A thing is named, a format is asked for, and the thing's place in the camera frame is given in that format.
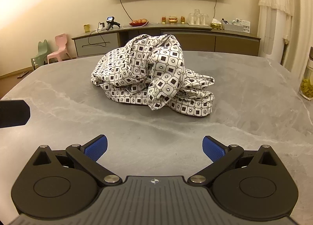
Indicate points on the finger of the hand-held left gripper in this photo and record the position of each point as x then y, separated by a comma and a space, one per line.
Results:
13, 113

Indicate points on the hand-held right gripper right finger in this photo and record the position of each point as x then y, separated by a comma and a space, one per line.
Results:
212, 148

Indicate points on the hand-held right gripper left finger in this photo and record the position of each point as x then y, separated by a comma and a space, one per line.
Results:
96, 148

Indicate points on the black white patterned garment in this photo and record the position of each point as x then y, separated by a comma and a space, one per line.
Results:
159, 68

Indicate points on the small dark flat object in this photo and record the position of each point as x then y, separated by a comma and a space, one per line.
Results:
22, 74

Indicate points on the green plastic child chair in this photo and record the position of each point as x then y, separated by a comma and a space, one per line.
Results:
42, 55

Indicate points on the pink plastic child chair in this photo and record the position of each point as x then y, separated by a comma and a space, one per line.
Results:
61, 44

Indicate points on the long tv cabinet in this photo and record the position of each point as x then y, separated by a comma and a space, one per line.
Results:
220, 41

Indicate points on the yellow cup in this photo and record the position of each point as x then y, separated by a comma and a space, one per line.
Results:
86, 28

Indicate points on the glass tea bottle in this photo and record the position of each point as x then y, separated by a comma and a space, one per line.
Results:
307, 76

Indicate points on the white power adapter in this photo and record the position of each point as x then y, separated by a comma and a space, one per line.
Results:
101, 26

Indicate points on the grey storage basket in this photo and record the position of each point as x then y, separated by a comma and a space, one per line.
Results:
232, 27

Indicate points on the gold tissue box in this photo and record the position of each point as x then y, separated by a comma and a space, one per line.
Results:
216, 24

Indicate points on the white printed box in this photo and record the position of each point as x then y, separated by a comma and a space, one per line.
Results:
246, 26

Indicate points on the black handheld device with screen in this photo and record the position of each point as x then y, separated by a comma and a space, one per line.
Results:
111, 22

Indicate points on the small gold candle holder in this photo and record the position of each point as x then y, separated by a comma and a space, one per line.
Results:
163, 20
182, 20

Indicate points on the red plate of fruit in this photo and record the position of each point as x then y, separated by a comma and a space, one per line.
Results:
139, 22

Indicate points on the gold ornament bowl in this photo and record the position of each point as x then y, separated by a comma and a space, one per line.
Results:
173, 19

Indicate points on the white lace curtain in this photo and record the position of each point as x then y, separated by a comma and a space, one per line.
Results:
293, 19

